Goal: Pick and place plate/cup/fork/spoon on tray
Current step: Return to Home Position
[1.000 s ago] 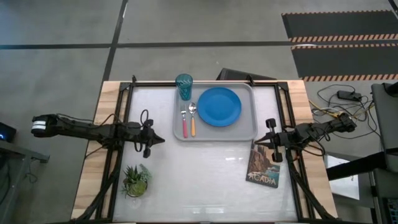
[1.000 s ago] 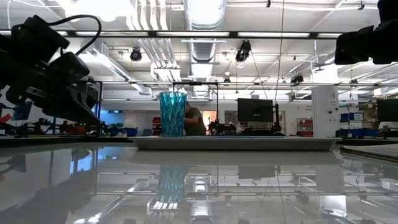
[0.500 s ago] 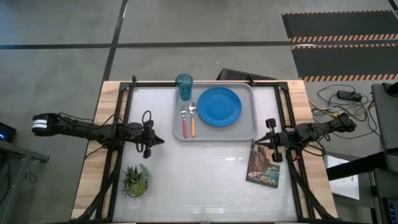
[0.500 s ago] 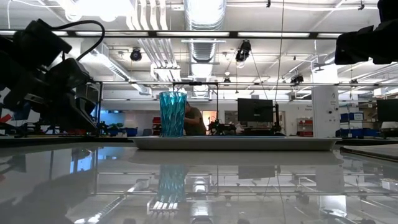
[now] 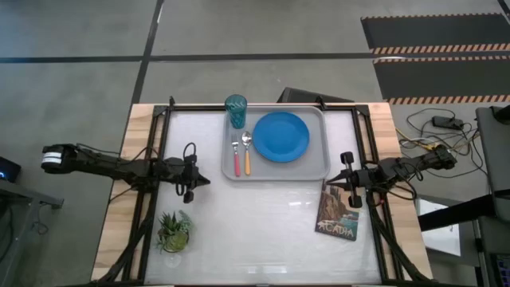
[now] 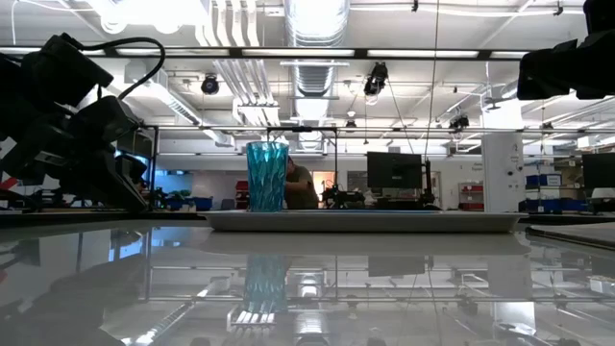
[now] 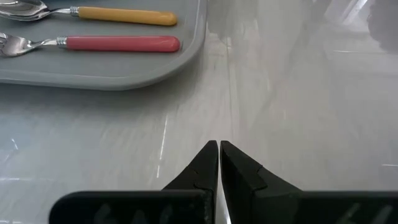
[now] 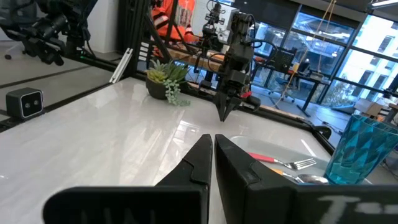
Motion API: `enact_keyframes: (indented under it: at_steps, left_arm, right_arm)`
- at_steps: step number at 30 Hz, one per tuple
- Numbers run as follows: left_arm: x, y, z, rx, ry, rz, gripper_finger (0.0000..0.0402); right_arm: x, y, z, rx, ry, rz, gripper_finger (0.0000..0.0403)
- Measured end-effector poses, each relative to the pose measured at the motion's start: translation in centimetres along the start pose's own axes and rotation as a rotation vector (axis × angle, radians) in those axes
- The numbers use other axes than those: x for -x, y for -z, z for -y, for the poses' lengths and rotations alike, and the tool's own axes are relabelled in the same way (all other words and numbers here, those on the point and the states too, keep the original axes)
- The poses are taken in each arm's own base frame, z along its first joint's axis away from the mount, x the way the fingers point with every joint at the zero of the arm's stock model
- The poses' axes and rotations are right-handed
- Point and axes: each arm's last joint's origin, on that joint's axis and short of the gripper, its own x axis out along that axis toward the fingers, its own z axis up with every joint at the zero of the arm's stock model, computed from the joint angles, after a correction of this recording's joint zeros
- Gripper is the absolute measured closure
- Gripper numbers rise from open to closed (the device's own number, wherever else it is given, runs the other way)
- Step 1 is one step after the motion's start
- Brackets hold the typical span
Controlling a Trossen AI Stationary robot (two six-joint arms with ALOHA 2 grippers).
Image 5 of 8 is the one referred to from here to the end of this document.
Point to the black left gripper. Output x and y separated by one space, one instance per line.
189 175

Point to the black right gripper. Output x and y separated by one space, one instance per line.
358 178

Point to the blue plate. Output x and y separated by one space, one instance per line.
281 136

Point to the teal translucent plastic cup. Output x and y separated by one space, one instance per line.
236 111

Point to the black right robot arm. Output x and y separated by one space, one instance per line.
418 161

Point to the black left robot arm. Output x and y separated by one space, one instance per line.
99 163

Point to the grey plastic tray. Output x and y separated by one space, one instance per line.
287 169

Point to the Acadia picture book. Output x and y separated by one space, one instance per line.
338 215

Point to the potted succulent plant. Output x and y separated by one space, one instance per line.
173 233

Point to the white table mat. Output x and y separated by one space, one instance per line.
247 239

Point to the white paper sheet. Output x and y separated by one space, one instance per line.
438 235

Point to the black beam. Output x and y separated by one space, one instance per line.
454 213

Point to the black power adapter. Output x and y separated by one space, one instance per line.
448 122

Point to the black mat with hazard stripes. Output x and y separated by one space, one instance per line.
442 77
434 32

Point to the grey desk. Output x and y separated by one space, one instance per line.
496 159

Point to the grey side table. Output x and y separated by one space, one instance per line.
24 195

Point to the laptop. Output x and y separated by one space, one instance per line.
503 271

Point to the black electronic device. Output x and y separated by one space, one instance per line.
9 169

